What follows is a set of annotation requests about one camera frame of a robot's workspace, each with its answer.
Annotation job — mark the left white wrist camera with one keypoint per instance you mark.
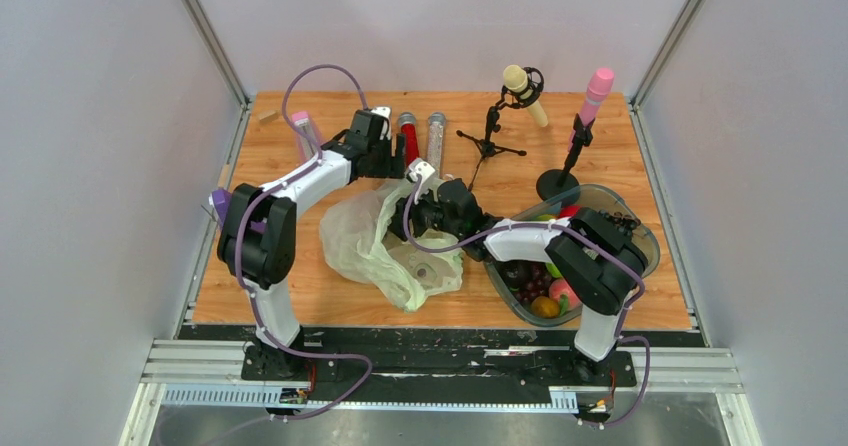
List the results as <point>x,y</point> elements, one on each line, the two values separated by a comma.
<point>385,113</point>

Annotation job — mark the orange yellow fruit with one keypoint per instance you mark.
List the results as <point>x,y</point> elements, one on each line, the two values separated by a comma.
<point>545,307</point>

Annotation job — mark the pink metronome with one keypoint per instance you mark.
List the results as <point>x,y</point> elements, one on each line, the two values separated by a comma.
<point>308,135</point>

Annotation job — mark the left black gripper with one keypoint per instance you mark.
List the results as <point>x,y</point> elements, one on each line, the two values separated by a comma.
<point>393,167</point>

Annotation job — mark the pink peach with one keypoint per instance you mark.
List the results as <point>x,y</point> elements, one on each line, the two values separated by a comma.
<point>564,296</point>

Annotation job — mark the black tripod microphone stand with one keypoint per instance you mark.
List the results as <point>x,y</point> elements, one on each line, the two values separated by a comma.
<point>486,146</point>

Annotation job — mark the red grape bunch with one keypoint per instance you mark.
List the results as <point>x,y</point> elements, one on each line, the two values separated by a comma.
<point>538,286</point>

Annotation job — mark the dark purple plum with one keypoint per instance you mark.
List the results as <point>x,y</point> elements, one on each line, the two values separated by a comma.
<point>515,274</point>

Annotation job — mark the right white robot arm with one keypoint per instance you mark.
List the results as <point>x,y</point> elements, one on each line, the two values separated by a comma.
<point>604,255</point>

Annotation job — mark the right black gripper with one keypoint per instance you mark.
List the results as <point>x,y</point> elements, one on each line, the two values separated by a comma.
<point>415,210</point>

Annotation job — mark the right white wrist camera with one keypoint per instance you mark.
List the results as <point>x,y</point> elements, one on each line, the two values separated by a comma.
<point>422,174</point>

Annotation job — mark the black round-base microphone stand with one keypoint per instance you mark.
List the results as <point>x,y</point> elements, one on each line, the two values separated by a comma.
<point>554,182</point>

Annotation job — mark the red apple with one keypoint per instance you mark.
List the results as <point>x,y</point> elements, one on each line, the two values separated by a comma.
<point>569,211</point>

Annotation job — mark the grey transparent fruit basket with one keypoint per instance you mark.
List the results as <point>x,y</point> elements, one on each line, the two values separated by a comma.
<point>641,252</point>

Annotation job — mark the pale green plastic bag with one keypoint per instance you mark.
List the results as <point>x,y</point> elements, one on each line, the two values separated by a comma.
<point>358,245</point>

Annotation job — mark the purple metronome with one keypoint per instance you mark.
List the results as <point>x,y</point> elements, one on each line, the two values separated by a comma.
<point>219,201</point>

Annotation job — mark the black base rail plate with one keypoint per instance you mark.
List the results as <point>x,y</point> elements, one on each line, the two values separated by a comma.
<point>417,365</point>

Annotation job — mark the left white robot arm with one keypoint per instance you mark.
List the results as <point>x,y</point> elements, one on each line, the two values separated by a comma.
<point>258,237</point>

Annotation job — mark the small wooden block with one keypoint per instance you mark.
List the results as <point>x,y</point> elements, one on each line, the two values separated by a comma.
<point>267,116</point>

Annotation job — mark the wooden strip on rail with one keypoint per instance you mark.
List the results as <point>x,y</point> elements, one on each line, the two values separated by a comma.
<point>223,179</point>

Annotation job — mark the pink microphone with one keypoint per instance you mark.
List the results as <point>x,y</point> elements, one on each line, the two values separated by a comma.
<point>598,89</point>

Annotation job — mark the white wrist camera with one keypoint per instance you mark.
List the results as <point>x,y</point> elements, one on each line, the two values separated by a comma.
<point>422,174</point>
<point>385,113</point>

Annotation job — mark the red glitter microphone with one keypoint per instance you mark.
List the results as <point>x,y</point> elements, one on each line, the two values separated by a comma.
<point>407,123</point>

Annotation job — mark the silver glitter microphone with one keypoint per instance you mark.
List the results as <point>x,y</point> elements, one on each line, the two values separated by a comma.
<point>436,136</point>

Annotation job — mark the cream microphone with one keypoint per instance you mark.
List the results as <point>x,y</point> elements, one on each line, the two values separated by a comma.
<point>525,85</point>

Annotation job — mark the black grape bunch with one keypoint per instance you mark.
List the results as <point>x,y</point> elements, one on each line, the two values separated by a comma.
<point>624,223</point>

